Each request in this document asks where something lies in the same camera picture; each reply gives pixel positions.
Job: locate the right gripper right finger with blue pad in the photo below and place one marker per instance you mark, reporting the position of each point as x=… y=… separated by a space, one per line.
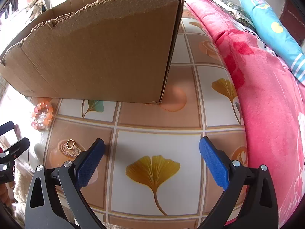
x=259 y=209

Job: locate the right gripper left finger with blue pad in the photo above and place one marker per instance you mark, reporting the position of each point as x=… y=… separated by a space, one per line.
x=72 y=176

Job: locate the brown cardboard box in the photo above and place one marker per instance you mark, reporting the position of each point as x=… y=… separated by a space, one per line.
x=110 y=50

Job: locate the pink floral quilt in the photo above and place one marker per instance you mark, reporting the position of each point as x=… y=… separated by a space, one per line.
x=271 y=100

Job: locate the dark red door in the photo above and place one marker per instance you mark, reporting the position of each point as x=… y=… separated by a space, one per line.
x=293 y=21

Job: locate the light blue pillow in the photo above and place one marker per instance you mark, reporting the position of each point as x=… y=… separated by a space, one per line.
x=275 y=35

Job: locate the cream fleece blanket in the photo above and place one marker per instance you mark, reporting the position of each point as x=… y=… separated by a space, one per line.
x=21 y=183

